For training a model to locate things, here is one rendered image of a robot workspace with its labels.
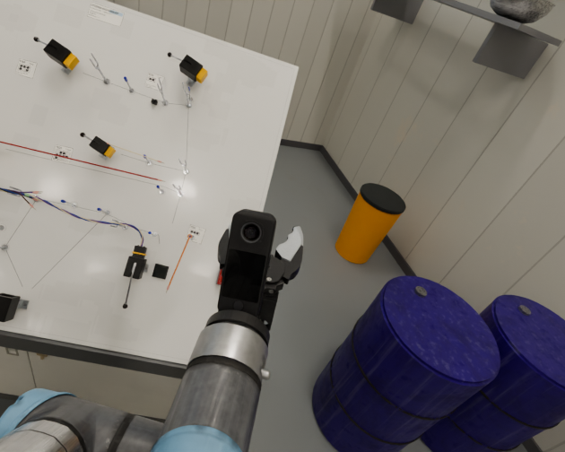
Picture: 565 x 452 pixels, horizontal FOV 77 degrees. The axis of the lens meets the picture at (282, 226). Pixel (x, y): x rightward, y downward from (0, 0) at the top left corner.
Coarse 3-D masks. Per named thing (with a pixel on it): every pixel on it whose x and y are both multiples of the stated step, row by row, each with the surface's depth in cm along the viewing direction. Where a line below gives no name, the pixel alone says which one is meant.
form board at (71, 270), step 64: (0, 0) 104; (64, 0) 107; (0, 64) 102; (128, 64) 109; (256, 64) 117; (0, 128) 101; (64, 128) 104; (128, 128) 108; (192, 128) 111; (256, 128) 115; (0, 192) 100; (64, 192) 103; (128, 192) 106; (192, 192) 110; (256, 192) 114; (0, 256) 99; (64, 256) 102; (192, 256) 108; (64, 320) 100; (128, 320) 104; (192, 320) 107
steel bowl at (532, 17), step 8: (496, 0) 199; (504, 0) 194; (512, 0) 191; (520, 0) 189; (528, 0) 188; (536, 0) 187; (544, 0) 187; (496, 8) 201; (504, 8) 197; (512, 8) 194; (520, 8) 192; (528, 8) 190; (536, 8) 190; (544, 8) 190; (504, 16) 202; (512, 16) 198; (520, 16) 195; (528, 16) 194; (536, 16) 195
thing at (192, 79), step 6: (168, 54) 105; (180, 60) 105; (186, 60) 104; (192, 60) 104; (180, 66) 104; (186, 66) 103; (192, 66) 104; (198, 66) 104; (186, 72) 105; (192, 72) 104; (198, 72) 105; (192, 78) 106; (192, 84) 112
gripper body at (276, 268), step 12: (276, 264) 44; (276, 276) 42; (276, 288) 42; (264, 300) 43; (276, 300) 42; (216, 312) 37; (228, 312) 37; (240, 312) 37; (264, 312) 44; (252, 324) 36; (264, 324) 37; (264, 336) 37
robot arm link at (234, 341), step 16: (208, 336) 34; (224, 336) 34; (240, 336) 34; (256, 336) 35; (192, 352) 34; (208, 352) 33; (224, 352) 32; (240, 352) 33; (256, 352) 34; (256, 368) 33
